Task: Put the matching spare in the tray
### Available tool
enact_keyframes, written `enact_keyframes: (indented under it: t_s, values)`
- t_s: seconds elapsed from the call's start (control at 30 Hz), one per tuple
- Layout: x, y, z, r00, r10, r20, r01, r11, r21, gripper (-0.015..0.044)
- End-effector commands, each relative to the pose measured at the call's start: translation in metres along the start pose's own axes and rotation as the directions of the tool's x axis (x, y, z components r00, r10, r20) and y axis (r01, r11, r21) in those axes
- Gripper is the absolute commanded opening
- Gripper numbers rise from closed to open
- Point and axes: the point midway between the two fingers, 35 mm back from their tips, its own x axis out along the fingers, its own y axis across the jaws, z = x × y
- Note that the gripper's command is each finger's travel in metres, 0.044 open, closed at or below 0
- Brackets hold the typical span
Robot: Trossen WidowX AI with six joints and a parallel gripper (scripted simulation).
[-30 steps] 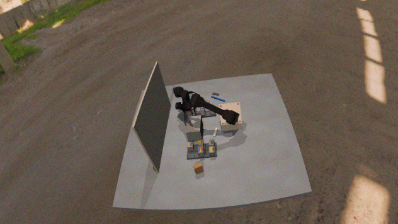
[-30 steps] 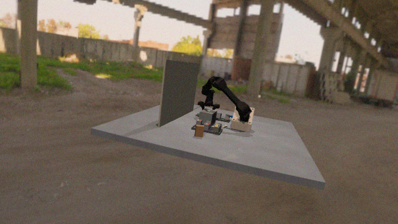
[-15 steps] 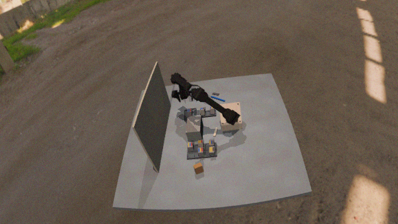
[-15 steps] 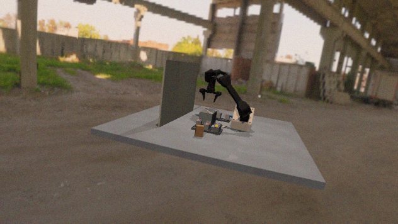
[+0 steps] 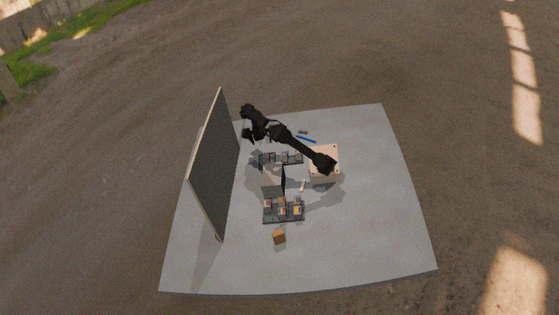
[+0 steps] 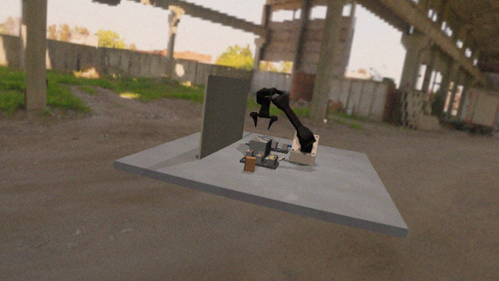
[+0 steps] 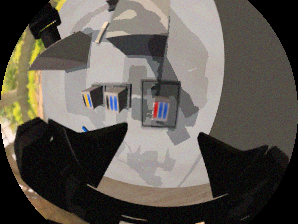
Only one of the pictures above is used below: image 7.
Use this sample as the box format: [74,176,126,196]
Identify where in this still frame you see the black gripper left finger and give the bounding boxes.
[48,120,128,188]

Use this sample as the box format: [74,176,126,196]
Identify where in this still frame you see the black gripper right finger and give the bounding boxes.
[197,132,269,198]

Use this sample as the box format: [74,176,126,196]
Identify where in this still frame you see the dark grey panel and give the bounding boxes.
[209,0,298,163]

